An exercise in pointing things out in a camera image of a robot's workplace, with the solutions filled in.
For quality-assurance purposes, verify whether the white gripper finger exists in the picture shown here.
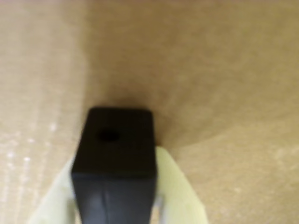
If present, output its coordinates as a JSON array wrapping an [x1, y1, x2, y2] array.
[[28, 160, 81, 224], [153, 146, 208, 224]]

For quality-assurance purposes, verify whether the black rectangular block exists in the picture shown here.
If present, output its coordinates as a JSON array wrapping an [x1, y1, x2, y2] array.
[[71, 106, 157, 224]]

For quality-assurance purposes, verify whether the brown cardboard sheet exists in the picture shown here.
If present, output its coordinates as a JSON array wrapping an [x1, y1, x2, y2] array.
[[0, 0, 299, 224]]

